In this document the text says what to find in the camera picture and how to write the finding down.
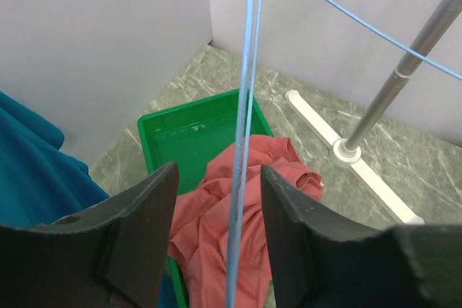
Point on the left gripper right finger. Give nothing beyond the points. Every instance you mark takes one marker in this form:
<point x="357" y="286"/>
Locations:
<point x="320" y="258"/>

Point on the blue wire hanger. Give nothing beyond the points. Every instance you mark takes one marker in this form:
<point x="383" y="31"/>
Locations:
<point x="392" y="41"/>
<point x="242" y="142"/>

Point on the green plastic tray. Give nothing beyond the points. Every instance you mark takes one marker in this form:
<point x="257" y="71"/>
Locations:
<point x="191" y="135"/>

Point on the dusty red t-shirt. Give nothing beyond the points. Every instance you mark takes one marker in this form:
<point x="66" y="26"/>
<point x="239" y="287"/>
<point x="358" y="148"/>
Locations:
<point x="199" y="231"/>

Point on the teal blue t-shirt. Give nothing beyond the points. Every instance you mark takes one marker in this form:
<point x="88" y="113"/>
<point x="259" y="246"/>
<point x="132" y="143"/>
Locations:
<point x="39" y="183"/>

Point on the metal clothes rack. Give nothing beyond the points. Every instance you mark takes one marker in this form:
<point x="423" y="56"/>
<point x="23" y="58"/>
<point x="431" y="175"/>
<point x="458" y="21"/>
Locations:
<point x="346" y="152"/>

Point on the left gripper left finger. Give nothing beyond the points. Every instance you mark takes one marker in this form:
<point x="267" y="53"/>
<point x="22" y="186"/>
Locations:
<point x="111" y="254"/>

